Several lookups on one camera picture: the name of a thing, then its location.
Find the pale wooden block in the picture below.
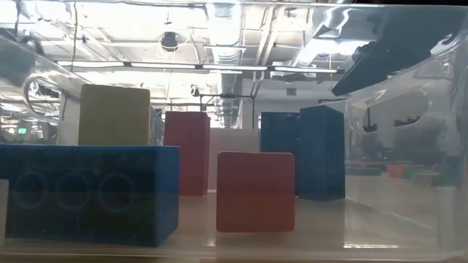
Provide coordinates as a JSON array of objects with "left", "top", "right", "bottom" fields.
[{"left": 207, "top": 127, "right": 262, "bottom": 191}]

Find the red block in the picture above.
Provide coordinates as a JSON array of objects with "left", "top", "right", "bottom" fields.
[
  {"left": 215, "top": 151, "right": 296, "bottom": 234},
  {"left": 162, "top": 110, "right": 212, "bottom": 197}
]

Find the large yellow block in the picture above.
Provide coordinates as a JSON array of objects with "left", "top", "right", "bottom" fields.
[{"left": 78, "top": 83, "right": 151, "bottom": 147}]

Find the large blue studded block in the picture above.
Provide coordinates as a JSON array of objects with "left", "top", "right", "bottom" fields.
[{"left": 0, "top": 143, "right": 181, "bottom": 246}]

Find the large orange studded block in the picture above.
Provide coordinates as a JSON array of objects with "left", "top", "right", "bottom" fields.
[{"left": 386, "top": 163, "right": 407, "bottom": 180}]

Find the small green block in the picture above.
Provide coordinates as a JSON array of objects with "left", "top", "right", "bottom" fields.
[{"left": 405, "top": 166, "right": 439, "bottom": 182}]

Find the white led light strip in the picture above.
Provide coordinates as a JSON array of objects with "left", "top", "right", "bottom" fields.
[
  {"left": 57, "top": 61, "right": 125, "bottom": 69},
  {"left": 201, "top": 64, "right": 268, "bottom": 72},
  {"left": 130, "top": 62, "right": 197, "bottom": 70},
  {"left": 273, "top": 66, "right": 339, "bottom": 74}
]

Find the clear plastic bin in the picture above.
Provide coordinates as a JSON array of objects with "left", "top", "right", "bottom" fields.
[{"left": 0, "top": 0, "right": 468, "bottom": 256}]

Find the black background rig frame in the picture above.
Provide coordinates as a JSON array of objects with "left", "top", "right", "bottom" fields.
[{"left": 189, "top": 84, "right": 257, "bottom": 129}]

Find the black overhead camera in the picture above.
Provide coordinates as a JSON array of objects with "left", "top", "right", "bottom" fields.
[{"left": 159, "top": 31, "right": 179, "bottom": 51}]

